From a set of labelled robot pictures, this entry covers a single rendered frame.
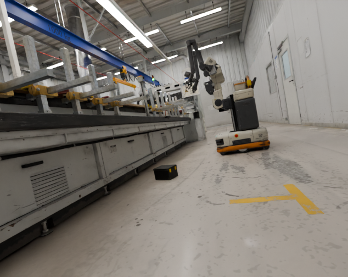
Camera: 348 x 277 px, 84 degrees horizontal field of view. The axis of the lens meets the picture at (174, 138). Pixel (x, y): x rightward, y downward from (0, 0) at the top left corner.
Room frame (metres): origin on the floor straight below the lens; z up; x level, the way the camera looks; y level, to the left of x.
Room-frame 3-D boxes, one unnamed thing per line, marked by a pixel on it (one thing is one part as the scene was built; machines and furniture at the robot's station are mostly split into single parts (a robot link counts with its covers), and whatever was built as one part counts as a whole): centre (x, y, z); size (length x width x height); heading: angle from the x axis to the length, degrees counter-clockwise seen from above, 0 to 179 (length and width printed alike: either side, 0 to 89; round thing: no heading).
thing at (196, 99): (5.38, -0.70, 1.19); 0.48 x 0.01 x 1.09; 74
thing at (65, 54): (1.31, 0.61, 0.91); 0.04 x 0.04 x 0.48; 74
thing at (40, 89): (1.09, 0.67, 0.83); 0.14 x 0.06 x 0.05; 164
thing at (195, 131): (5.93, -0.11, 0.95); 1.65 x 0.70 x 1.90; 74
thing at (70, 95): (1.33, 0.60, 0.83); 0.14 x 0.06 x 0.05; 164
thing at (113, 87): (1.33, 0.51, 0.83); 0.43 x 0.03 x 0.04; 74
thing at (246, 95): (2.75, -1.03, 0.59); 0.55 x 0.34 x 0.83; 163
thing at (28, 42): (1.07, 0.67, 0.89); 0.04 x 0.04 x 0.48; 74
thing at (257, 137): (2.77, -0.95, 0.16); 0.67 x 0.64 x 0.25; 73
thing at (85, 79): (1.09, 0.58, 0.83); 0.43 x 0.03 x 0.04; 74
